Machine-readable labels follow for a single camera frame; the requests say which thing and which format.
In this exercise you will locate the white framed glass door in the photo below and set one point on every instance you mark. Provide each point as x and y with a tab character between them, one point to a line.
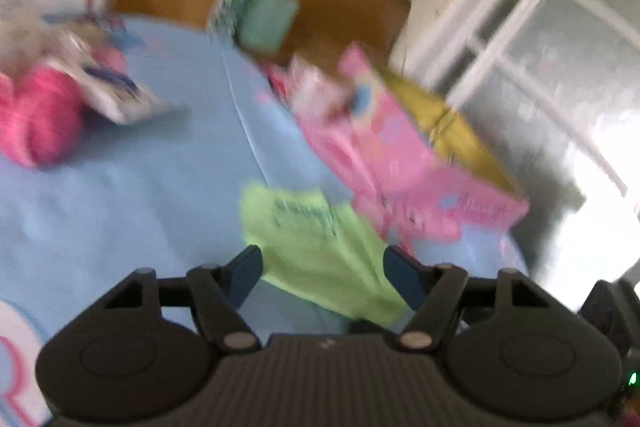
530	32

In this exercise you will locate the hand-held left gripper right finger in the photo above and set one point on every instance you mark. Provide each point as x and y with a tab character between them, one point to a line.
403	278

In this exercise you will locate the white printed plastic packet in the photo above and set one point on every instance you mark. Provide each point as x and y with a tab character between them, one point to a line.
116	91

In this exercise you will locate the brown cardboard box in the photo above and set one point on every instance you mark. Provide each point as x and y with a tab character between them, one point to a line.
345	2

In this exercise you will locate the green cloth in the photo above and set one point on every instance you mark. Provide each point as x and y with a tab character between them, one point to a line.
317	248

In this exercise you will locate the light blue bed sheet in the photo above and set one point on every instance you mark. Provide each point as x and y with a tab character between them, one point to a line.
150	187

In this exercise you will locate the green box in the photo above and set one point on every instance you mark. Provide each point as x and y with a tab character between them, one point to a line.
256	11

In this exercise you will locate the pink printed garment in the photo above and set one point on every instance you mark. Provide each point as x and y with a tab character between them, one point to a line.
400	167

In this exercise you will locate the yellow cloth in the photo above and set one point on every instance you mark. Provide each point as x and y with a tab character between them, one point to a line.
450	132

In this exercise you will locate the hot pink knitted garment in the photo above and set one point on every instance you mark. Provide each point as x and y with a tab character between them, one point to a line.
36	119

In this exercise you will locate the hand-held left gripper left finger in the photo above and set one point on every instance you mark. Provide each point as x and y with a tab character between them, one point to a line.
246	276

